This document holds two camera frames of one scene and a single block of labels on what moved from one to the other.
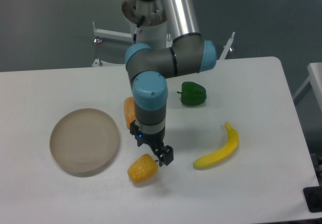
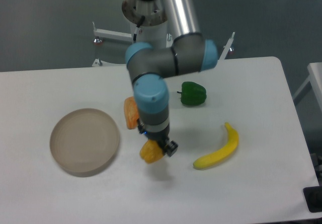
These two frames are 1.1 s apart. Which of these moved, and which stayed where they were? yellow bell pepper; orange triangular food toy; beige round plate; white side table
Moved: yellow bell pepper
Stayed: beige round plate; orange triangular food toy; white side table
